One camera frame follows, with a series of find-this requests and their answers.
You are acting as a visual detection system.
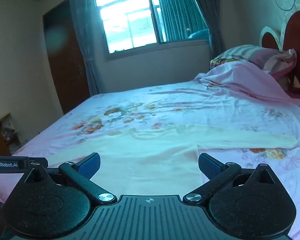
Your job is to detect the pink pillow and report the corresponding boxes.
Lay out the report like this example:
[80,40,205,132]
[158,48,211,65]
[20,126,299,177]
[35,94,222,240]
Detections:
[249,48,297,81]

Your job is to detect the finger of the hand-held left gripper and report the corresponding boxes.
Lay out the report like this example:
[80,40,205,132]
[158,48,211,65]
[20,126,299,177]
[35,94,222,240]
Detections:
[29,157,49,169]

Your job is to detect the brown wooden door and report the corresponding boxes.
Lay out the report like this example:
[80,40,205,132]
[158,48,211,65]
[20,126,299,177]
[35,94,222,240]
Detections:
[42,0,91,115]

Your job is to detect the window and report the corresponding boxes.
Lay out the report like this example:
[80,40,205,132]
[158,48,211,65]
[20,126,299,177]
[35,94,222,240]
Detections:
[93,0,212,55]

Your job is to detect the cream knitted sweater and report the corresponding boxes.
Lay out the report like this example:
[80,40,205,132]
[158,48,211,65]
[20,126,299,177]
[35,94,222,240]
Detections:
[46,124,299,198]

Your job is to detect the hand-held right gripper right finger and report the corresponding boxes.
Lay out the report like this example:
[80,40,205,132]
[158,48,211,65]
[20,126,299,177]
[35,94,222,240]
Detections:
[182,152,277,206]

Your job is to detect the pink blanket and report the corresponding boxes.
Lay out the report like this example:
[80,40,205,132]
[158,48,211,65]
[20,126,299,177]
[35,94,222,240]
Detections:
[194,61,300,110]

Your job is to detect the floral bed sheet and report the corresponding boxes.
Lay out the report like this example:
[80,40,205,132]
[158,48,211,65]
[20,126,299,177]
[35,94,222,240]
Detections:
[12,79,300,240]

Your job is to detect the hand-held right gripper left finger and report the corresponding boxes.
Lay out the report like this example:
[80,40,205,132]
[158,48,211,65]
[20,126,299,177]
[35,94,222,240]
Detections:
[24,152,118,207]

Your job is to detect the grey curtain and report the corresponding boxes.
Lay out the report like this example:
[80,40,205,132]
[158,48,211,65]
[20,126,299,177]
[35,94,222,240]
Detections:
[157,0,227,55]
[68,0,101,97]

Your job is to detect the striped colourful pillow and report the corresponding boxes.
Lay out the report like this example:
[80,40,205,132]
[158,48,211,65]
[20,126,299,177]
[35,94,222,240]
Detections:
[209,44,262,67]

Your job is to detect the wooden cabinet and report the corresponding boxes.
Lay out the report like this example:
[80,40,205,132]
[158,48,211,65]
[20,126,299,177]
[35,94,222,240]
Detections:
[0,113,21,157]

